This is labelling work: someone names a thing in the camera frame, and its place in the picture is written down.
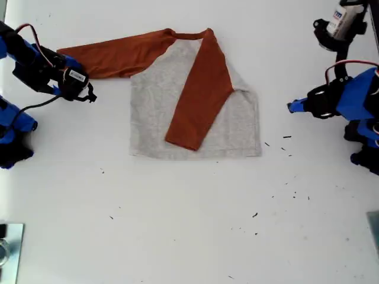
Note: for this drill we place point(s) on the grey t-shirt with brown sleeves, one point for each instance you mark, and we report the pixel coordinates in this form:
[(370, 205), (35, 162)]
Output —
[(154, 118)]

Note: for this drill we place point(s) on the black clamp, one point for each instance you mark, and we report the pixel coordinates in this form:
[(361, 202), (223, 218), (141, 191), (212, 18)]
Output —
[(3, 230)]

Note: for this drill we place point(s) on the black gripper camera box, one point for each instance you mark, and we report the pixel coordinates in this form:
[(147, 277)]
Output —
[(340, 23), (74, 77)]

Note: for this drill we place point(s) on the black camera stalk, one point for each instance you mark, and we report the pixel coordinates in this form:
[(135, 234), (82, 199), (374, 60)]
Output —
[(343, 65)]

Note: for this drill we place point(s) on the steel base plate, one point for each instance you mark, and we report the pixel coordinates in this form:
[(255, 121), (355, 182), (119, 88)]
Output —
[(16, 251)]

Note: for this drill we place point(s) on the steel post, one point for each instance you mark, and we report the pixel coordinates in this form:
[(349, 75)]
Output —
[(3, 251)]

